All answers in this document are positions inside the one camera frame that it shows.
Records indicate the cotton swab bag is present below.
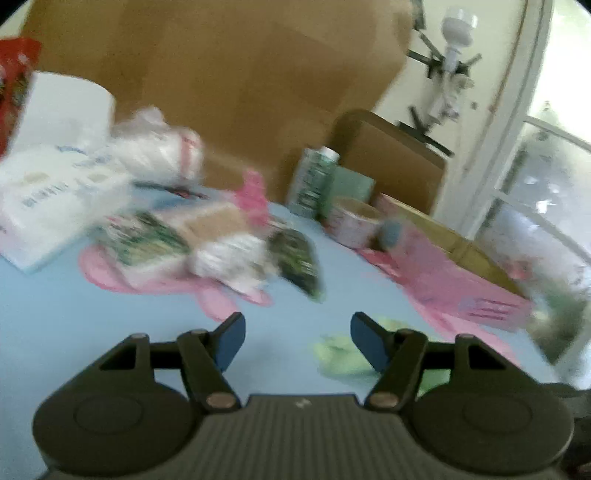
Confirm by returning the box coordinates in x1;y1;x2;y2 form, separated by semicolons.
188;233;276;295

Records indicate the light green cloth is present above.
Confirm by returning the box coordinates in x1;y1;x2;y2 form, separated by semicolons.
312;317;450;396

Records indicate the pink macaron biscuit tin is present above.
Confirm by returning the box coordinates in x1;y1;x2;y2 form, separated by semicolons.
359;193;532;333

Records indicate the dark green patterned pouch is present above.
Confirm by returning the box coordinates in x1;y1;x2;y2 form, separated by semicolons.
269;229;322;301

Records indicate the green clover tissue packet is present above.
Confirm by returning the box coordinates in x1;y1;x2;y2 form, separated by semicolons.
96;211;189;267

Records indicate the pink paper cup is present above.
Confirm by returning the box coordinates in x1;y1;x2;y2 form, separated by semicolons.
325;197;384;250

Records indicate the blue cartoon tablecloth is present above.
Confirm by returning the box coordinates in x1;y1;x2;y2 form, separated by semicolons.
1;224;573;479

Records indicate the teal cup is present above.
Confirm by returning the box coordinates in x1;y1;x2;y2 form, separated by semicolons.
329;166;375;202

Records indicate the brown chair back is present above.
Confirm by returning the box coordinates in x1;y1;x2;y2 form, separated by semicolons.
328;109;447;214

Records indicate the frosted glass window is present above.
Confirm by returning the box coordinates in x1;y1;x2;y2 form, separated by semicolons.
477;120;590;297

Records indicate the plastic bag of cups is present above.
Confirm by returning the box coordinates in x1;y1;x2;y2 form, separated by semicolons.
108;106;204;187

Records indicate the white tissue pack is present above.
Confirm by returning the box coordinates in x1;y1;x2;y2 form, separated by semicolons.
1;72;132;271

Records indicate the white power strip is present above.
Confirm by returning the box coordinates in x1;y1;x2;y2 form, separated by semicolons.
427;72;475;126

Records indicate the wood pattern board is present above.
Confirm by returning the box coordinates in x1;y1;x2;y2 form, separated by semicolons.
23;0;413;201

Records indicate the white light bulb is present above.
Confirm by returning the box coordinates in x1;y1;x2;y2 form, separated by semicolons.
441;6;478;74

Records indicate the red snack box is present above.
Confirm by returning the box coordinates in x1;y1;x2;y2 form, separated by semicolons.
0;37;42;155

